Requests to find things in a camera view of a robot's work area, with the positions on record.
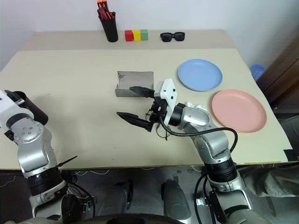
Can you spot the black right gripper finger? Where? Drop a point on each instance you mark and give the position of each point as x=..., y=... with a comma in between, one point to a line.
x=134, y=119
x=140, y=90

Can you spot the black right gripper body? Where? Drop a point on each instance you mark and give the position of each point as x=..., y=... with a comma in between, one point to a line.
x=158, y=109

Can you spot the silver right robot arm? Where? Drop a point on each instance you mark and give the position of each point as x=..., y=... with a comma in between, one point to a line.
x=198, y=116

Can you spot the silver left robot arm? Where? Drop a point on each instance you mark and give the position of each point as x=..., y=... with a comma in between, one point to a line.
x=30, y=144

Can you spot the black pen cup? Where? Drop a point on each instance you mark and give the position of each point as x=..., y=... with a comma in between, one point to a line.
x=109, y=30

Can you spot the grey cardboard piece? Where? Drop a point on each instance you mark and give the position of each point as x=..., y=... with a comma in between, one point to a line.
x=135, y=79

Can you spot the white crumpled paper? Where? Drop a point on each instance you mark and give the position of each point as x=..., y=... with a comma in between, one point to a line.
x=197, y=105

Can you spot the blue plastic plate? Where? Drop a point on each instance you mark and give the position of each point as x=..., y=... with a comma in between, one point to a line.
x=200, y=74

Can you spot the yellow wooden block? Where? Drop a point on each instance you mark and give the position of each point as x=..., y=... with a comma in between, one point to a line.
x=137, y=35

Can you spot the red wooden block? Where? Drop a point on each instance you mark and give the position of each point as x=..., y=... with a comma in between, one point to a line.
x=128, y=36

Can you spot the green wooden block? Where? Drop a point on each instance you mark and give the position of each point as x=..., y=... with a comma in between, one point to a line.
x=144, y=35

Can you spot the cream table cover sheet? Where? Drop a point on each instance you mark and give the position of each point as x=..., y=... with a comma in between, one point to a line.
x=81, y=93

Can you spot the black sunglasses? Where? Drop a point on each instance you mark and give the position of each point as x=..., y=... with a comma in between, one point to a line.
x=173, y=37

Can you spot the thin black pointed strip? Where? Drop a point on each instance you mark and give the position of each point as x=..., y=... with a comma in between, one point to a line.
x=67, y=161

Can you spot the black marker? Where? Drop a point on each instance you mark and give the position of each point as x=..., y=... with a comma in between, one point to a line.
x=113, y=15

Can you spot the dark grey rounded shape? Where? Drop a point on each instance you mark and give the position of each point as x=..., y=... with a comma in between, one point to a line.
x=119, y=198
x=175, y=200

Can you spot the pink plastic plate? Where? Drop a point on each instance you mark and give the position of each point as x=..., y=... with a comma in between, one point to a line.
x=239, y=111

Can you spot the red marker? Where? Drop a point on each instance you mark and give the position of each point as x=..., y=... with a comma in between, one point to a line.
x=104, y=13

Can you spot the orange capped marker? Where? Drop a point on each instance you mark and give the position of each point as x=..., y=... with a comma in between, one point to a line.
x=106, y=3
x=100, y=2

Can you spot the black rounded rim shape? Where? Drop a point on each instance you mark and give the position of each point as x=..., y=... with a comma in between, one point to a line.
x=130, y=219

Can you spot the blue ribbed container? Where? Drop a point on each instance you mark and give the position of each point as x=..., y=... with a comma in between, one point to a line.
x=257, y=71

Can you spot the brown wooden furniture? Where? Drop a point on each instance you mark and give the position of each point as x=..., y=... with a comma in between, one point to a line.
x=285, y=77

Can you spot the grey fabric cover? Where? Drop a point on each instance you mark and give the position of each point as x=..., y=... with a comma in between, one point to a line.
x=271, y=184

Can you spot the black tape strip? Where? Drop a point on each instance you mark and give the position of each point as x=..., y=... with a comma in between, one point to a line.
x=291, y=155

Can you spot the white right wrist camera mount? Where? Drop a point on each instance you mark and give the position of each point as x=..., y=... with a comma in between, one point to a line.
x=169, y=93

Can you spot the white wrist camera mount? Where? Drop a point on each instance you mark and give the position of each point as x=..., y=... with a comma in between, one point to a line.
x=169, y=93
x=11, y=112

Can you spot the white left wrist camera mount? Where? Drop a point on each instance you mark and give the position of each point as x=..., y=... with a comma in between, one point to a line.
x=11, y=112

